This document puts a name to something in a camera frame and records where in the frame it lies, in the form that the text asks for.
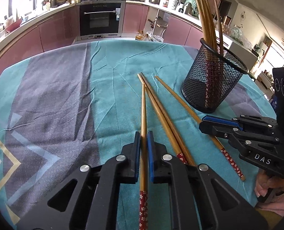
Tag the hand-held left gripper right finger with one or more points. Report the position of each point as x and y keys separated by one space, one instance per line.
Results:
x=150 y=159

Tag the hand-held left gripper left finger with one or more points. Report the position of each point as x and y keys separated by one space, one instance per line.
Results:
x=138 y=158

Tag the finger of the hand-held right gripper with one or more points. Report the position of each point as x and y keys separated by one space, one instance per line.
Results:
x=216 y=129
x=221 y=121

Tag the black mesh utensil holder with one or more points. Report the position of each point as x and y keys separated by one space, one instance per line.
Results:
x=197 y=93

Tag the bundle of wooden chopsticks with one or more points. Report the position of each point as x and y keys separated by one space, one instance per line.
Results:
x=207 y=33

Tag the person's right forearm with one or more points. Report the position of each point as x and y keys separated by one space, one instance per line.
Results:
x=280 y=206

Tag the person's right hand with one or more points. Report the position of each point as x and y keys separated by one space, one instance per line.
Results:
x=261 y=185

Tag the white kitchen countertop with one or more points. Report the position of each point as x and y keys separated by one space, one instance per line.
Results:
x=241 y=49

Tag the teal grey patterned tablecloth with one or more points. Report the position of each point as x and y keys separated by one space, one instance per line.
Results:
x=72 y=100

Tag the plastic bag of greens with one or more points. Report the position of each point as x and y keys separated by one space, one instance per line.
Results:
x=236 y=32

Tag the pink peninsula base cabinet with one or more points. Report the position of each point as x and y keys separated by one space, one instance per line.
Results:
x=180 y=31

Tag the copper tumbler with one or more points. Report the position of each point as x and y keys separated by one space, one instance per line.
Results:
x=226 y=21

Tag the white plastic bag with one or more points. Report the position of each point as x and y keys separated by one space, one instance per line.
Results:
x=156 y=38

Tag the yellow cooking oil bottle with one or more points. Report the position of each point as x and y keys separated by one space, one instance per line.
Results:
x=139 y=36

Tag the narrow pink base cabinet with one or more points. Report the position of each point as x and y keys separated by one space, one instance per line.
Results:
x=135 y=18

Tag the black built-in oven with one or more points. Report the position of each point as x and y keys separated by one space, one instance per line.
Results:
x=100 y=19

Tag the long pink base cabinet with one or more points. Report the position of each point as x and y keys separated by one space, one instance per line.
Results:
x=36 y=38

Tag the pink bowl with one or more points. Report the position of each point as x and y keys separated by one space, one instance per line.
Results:
x=12 y=25

